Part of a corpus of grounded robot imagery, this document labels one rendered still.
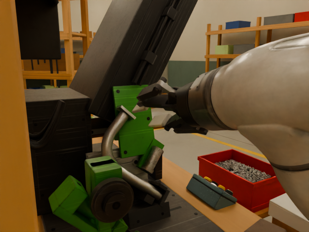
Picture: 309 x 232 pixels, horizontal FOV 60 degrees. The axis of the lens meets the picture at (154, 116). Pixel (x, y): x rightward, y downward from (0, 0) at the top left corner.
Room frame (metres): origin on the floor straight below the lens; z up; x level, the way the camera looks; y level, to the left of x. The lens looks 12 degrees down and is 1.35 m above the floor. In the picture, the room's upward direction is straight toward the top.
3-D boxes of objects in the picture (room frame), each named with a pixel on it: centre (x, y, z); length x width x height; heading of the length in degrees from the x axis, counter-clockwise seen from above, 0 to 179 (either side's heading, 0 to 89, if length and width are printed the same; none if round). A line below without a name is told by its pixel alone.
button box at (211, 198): (0.82, -0.19, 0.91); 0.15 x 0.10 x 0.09; 29
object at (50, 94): (0.87, 0.34, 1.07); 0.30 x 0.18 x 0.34; 29
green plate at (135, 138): (0.81, 0.07, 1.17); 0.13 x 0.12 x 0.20; 29
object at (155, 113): (0.96, 0.12, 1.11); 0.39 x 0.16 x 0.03; 119
